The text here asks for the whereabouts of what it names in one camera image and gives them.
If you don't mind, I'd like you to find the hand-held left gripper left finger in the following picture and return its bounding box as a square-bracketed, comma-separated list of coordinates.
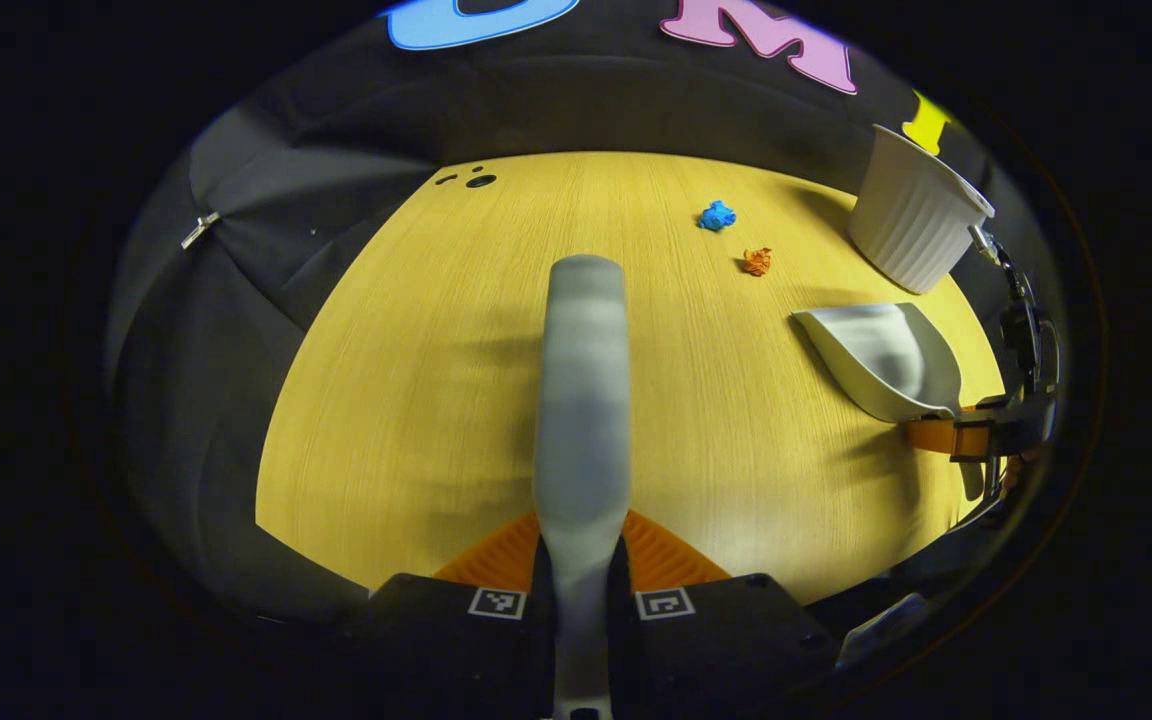
[366, 512, 552, 720]

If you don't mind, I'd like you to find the small white broom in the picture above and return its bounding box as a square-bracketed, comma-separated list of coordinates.
[533, 254, 632, 720]

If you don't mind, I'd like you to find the white dustpan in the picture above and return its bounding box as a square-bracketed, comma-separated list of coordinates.
[792, 302, 963, 423]

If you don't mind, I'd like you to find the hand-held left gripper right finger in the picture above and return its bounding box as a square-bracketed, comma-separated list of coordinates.
[608, 510, 838, 720]

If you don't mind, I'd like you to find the white ribbed garbage bin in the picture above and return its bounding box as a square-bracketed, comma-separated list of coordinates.
[846, 124, 995, 295]

